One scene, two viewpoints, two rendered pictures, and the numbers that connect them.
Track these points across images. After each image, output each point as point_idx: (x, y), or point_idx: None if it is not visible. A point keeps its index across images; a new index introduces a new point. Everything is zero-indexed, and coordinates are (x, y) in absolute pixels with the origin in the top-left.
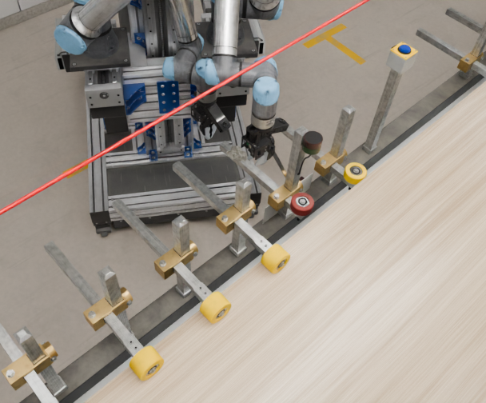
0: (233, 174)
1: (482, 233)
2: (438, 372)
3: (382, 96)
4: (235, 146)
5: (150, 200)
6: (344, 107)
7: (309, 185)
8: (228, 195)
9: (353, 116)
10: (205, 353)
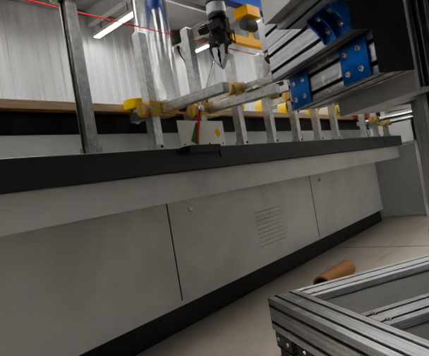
0: (337, 305)
1: None
2: None
3: (82, 50)
4: (259, 82)
5: None
6: (142, 32)
7: (180, 140)
8: (322, 283)
9: (133, 44)
10: None
